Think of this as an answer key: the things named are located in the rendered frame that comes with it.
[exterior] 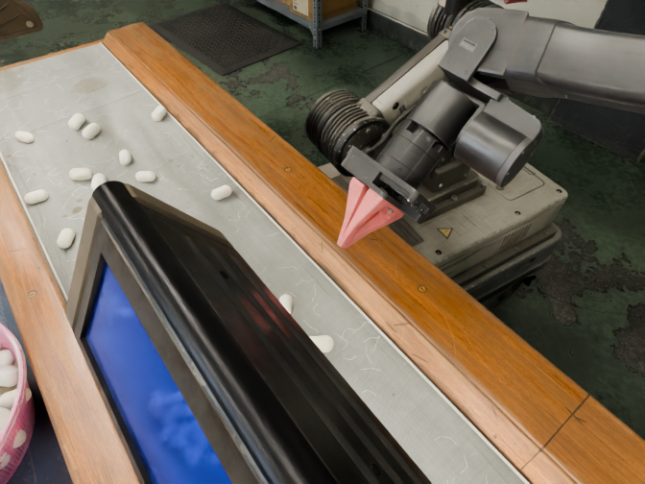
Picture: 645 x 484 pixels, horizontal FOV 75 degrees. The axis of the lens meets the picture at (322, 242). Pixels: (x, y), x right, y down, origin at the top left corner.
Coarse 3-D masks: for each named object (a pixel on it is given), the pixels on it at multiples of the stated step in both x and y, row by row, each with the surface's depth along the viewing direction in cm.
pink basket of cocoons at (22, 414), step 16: (0, 336) 52; (16, 352) 48; (16, 400) 45; (32, 400) 52; (16, 416) 44; (32, 416) 51; (16, 432) 46; (32, 432) 52; (0, 448) 42; (16, 448) 47; (0, 464) 45; (16, 464) 49; (0, 480) 46
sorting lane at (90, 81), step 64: (64, 64) 98; (0, 128) 82; (64, 128) 82; (128, 128) 82; (64, 192) 70; (192, 192) 70; (64, 256) 61; (256, 256) 61; (320, 320) 55; (384, 384) 49; (448, 448) 45
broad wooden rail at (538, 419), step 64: (128, 64) 97; (192, 64) 93; (192, 128) 80; (256, 128) 78; (256, 192) 69; (320, 192) 67; (320, 256) 60; (384, 256) 58; (384, 320) 53; (448, 320) 52; (448, 384) 48; (512, 384) 47; (576, 384) 47; (512, 448) 44; (576, 448) 42; (640, 448) 42
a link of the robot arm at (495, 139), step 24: (480, 24) 40; (456, 48) 41; (480, 48) 40; (456, 72) 41; (480, 96) 44; (480, 120) 41; (504, 120) 41; (528, 120) 40; (480, 144) 41; (504, 144) 40; (528, 144) 39; (480, 168) 42; (504, 168) 40
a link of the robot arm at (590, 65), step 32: (512, 32) 39; (544, 32) 37; (576, 32) 37; (608, 32) 36; (512, 64) 39; (544, 64) 38; (576, 64) 37; (608, 64) 36; (640, 64) 35; (544, 96) 42; (576, 96) 38; (608, 96) 36; (640, 96) 35
